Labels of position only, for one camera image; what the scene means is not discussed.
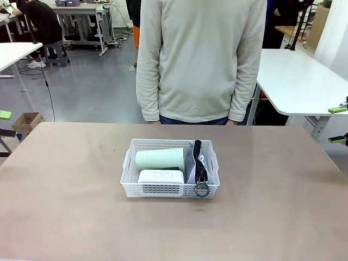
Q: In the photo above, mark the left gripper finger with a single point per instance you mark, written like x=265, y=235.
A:
x=6, y=133
x=5, y=114

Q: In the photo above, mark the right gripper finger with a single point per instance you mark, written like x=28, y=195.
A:
x=337, y=110
x=337, y=139

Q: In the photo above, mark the pale green cup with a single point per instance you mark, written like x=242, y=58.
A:
x=160, y=159

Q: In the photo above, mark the white rectangular box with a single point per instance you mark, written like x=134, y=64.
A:
x=160, y=176

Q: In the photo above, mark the white perforated plastic basket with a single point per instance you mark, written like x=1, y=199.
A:
x=152, y=190

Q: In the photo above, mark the brown cardboard box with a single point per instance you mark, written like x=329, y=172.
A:
x=19, y=127

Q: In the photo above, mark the white table with rounded corner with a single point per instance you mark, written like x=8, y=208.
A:
x=293, y=81

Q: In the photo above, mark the white table with slanted legs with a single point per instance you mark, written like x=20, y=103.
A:
x=13, y=54

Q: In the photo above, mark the grey plastic stool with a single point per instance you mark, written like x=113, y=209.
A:
x=55, y=58

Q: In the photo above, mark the brown board panel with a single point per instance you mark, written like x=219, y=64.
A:
x=318, y=24

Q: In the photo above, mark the wooden top table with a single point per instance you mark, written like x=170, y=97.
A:
x=288, y=30

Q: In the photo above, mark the seated person in black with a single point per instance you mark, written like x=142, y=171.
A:
x=40, y=21

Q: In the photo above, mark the person in dark blue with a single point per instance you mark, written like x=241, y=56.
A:
x=282, y=21

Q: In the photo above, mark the blue storage bin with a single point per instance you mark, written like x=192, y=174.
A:
x=61, y=3
x=74, y=3

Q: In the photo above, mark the grey metal workbench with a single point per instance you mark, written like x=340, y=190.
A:
x=81, y=9

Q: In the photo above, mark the person in cream sweater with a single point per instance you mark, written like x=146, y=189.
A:
x=201, y=54

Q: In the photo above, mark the grey zipper pouch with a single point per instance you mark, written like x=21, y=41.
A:
x=190, y=168

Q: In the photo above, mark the person in orange trousers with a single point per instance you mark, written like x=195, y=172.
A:
x=136, y=35

